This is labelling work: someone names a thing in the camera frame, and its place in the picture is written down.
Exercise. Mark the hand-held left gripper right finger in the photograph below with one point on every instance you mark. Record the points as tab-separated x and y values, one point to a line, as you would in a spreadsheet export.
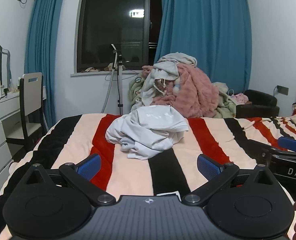
208	167

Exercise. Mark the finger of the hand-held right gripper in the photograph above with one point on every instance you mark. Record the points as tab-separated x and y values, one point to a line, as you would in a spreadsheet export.
290	144
260	145

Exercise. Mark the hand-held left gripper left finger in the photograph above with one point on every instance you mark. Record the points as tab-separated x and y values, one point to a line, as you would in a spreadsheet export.
89	167

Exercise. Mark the white t-shirt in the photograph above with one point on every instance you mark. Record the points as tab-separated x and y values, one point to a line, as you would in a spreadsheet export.
148	130

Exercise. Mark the striped fleece blanket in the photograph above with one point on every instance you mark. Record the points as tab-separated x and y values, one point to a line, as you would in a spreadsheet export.
128	170

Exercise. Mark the black armchair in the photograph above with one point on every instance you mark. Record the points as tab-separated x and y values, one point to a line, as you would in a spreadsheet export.
260	100

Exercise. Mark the small pink cloth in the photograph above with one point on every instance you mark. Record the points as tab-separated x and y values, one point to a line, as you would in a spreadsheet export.
239	98

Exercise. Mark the pale green fleece garment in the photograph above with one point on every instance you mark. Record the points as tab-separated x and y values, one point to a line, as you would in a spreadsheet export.
225	105

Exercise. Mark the pink fleece garment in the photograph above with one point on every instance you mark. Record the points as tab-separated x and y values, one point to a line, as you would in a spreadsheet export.
195	92

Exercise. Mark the white blue plush ball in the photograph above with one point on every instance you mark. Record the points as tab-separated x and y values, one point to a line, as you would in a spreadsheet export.
177	87

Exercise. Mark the garment steamer stand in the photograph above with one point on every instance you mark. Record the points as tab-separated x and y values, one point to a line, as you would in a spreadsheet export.
119	85

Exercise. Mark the pale green patched blanket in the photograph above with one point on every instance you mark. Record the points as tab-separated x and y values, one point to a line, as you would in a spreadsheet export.
136	90

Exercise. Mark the white black chair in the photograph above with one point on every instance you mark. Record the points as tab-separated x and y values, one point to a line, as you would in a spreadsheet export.
31	95

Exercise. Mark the crumpled beige cloth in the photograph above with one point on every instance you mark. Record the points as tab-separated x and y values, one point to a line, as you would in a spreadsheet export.
90	69
111	67

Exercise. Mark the grey white garment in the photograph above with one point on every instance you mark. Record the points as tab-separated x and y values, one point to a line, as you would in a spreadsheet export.
168	70

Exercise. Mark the blue curtain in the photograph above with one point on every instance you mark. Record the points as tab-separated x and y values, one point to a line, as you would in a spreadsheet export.
45	42
200	30

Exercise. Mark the dark window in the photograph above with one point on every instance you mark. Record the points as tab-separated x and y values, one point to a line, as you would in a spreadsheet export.
108	30

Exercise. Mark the black wall socket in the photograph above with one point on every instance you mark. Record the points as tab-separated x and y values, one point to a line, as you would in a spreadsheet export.
282	90

